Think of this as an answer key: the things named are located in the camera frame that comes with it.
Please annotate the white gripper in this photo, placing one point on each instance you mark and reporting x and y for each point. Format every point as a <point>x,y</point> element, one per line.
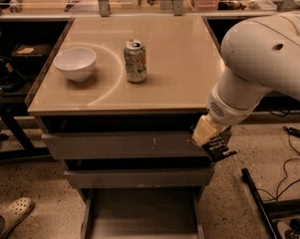
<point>223,111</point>

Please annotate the dark rxbar chocolate wrapper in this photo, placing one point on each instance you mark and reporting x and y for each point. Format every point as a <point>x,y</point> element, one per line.
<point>217,149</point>

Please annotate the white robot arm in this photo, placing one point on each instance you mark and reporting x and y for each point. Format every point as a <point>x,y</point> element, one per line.
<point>260,55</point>

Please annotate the grey middle drawer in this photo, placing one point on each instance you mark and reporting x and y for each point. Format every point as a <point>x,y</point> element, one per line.
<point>139,178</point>

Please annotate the grey drawer cabinet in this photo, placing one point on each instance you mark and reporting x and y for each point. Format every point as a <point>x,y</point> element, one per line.
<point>183,64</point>

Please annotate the open grey bottom drawer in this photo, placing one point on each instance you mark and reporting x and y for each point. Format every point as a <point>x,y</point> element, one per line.
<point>141,213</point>

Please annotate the grey top drawer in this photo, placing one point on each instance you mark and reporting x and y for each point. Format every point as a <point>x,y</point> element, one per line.
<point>122,144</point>

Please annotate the black stand base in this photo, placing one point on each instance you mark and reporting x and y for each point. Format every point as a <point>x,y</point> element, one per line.
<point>272,212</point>

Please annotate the crushed soda can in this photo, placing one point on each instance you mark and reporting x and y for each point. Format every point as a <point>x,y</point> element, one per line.
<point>135,61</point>

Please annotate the white ceramic bowl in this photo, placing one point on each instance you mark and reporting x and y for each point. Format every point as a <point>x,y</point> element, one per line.
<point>76,64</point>

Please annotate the black bag on shelf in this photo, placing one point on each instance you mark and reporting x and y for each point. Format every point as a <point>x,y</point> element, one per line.
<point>13,81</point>

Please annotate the white clog shoe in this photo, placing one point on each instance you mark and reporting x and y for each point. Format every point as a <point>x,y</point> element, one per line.
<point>14,214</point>

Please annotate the black table frame left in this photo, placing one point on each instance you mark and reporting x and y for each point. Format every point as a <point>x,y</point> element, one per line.
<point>28,149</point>

